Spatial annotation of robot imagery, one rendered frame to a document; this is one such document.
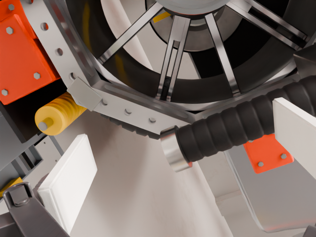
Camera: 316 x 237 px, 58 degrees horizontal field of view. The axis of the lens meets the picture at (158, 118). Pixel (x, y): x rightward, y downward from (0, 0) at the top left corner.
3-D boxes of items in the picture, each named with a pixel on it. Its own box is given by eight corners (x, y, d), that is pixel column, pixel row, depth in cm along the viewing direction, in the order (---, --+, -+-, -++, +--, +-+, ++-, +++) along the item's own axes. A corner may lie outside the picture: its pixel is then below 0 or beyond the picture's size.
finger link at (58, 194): (68, 238, 14) (54, 240, 14) (98, 170, 21) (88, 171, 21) (50, 187, 13) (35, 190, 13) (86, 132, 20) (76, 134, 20)
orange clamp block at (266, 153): (232, 117, 55) (248, 155, 58) (238, 133, 48) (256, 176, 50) (267, 103, 54) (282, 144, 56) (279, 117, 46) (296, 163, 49)
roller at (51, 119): (91, 100, 79) (109, 91, 78) (38, 146, 52) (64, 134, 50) (81, 81, 78) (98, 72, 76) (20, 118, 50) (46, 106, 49)
